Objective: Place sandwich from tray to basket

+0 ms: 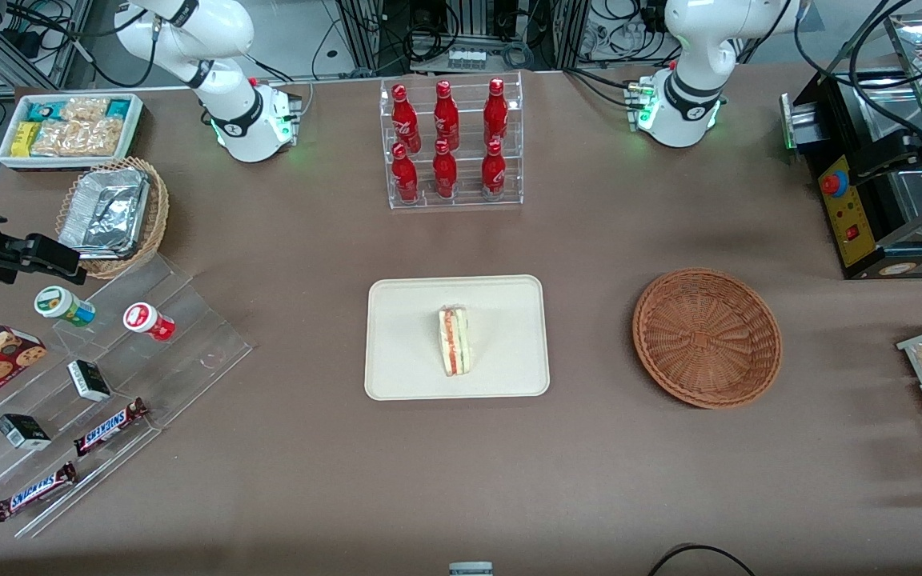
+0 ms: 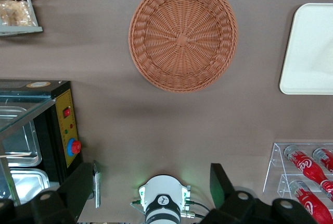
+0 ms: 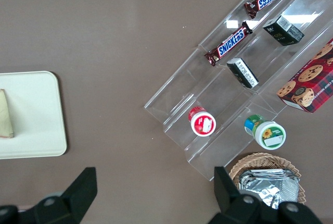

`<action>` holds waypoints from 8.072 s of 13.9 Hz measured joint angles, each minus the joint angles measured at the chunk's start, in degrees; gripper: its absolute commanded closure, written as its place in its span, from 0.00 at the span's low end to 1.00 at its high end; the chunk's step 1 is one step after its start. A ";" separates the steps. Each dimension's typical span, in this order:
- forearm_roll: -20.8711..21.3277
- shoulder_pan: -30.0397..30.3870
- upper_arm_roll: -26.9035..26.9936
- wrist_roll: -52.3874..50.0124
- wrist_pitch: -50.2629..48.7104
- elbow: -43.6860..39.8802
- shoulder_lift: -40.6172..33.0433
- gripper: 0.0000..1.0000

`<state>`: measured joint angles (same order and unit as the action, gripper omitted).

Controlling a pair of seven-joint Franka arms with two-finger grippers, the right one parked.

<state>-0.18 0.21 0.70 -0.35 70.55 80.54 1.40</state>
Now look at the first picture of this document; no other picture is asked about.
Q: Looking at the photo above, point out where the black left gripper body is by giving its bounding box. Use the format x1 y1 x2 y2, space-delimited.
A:
848 130 922 182

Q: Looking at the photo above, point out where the triangle sandwich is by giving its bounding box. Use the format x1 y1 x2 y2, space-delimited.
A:
437 303 471 378

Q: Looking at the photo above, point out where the aluminium foil tray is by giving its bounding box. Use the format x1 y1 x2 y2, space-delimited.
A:
58 166 152 262

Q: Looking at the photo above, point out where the wicker basket with foil trays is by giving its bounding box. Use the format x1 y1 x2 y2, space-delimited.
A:
54 156 170 280

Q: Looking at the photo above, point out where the empty brown wicker basket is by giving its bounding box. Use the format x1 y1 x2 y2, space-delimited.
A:
631 266 784 410

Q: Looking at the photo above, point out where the cream plastic tray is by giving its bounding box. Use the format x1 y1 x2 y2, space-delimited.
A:
363 274 551 402

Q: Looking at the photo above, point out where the green lid cup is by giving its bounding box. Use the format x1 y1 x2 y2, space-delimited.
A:
34 285 97 328

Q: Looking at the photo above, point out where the steel food pan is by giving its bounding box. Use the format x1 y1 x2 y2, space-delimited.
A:
884 170 922 222
852 78 922 138

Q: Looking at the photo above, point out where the black hot food display case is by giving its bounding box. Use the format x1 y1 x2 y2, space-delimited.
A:
779 8 922 282

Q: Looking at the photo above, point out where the white plastic snack bin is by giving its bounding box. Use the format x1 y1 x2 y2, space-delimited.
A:
0 93 145 171

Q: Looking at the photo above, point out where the red lid cup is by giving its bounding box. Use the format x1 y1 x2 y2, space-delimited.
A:
122 302 177 343

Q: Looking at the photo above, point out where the clear bag of peanuts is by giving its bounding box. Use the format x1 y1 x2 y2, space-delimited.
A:
30 120 82 158
77 118 127 158
60 97 111 123

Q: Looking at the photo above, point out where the yellow snack packet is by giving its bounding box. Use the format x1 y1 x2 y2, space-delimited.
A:
10 121 42 158

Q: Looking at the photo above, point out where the small black box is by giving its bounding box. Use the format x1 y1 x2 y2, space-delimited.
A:
0 413 53 451
66 359 113 403

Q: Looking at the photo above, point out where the clear acrylic stepped shelf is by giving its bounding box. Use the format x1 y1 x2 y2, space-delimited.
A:
0 250 256 539

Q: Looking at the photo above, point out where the Snickers bar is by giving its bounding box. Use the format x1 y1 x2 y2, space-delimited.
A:
72 397 150 458
0 461 78 523

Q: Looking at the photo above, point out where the red cola bottle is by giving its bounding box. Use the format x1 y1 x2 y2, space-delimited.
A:
431 138 459 200
480 138 507 200
390 83 421 153
433 79 461 151
483 78 509 146
391 142 419 203

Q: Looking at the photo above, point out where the clear acrylic bottle rack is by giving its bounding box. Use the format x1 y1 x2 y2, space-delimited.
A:
379 70 525 211

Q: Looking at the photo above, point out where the black cable loop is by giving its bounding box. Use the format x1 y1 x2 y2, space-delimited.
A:
647 543 757 576

